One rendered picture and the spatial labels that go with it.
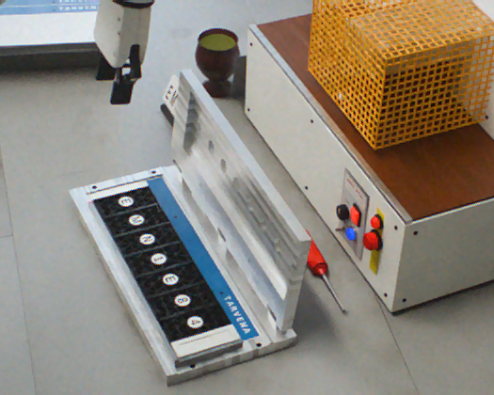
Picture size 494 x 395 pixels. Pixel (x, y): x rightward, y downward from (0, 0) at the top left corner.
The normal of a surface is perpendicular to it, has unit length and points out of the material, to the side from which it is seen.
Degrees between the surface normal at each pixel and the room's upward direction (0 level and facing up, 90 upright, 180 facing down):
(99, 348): 0
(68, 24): 0
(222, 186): 83
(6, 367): 0
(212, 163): 83
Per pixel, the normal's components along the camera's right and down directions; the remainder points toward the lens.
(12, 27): 0.07, -0.73
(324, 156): -0.89, 0.26
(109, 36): -0.86, 0.10
